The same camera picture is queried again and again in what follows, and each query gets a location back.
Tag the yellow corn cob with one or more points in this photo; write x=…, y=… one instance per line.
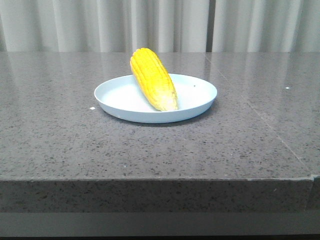
x=154, y=80

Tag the white pleated curtain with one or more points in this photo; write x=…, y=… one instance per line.
x=163, y=25

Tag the light blue round plate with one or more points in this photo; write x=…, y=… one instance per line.
x=122, y=98

